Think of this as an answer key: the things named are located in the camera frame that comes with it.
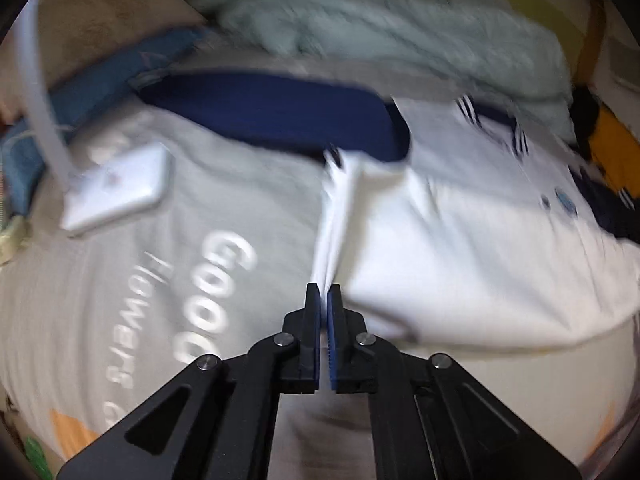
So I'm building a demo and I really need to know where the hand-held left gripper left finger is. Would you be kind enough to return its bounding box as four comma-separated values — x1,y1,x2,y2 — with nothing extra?
56,283,321,480

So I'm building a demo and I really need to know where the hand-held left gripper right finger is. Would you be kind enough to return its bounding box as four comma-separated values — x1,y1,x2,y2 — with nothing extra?
327,283,584,480

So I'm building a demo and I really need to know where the navy and white striped jacket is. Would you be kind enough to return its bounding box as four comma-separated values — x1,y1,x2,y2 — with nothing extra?
132,71,640,356

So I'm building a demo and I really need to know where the grey printed bed sheet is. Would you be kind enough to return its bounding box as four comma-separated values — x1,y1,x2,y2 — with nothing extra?
0,50,638,480

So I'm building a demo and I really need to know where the light blue blanket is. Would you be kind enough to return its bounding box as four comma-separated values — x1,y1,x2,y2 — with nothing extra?
192,0,578,138

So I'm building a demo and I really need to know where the blue cloth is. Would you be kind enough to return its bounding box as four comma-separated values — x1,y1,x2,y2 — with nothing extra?
0,25,212,217

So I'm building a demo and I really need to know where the black cloth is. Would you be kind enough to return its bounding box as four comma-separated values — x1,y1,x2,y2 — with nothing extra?
569,86,602,157

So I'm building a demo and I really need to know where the orange cloth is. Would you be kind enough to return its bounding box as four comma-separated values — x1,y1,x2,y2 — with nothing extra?
587,104,640,197

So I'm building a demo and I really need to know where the beige pillow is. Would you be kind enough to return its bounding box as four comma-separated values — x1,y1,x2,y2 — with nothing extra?
0,0,207,111

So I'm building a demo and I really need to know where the white cable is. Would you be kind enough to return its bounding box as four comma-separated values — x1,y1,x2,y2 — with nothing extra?
14,0,77,193

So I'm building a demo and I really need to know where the wooden bed frame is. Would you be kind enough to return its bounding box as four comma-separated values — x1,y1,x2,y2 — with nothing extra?
579,0,607,83

